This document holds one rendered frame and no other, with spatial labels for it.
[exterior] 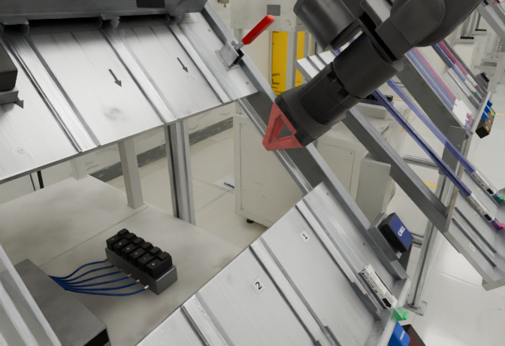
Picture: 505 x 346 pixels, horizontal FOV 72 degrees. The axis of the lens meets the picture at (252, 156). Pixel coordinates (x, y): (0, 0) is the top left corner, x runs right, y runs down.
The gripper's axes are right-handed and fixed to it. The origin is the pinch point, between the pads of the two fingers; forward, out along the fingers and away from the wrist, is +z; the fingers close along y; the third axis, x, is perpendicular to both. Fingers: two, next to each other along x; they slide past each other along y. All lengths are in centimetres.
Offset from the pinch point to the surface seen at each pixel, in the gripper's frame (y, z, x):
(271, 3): -85, 27, -51
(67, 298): 21.8, 37.3, 0.7
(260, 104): -8.0, 3.5, -7.0
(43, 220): 10, 64, -20
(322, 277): 5.3, 2.2, 18.5
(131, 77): 12.3, 2.4, -16.0
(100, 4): 12.5, -1.0, -24.5
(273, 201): -85, 88, 14
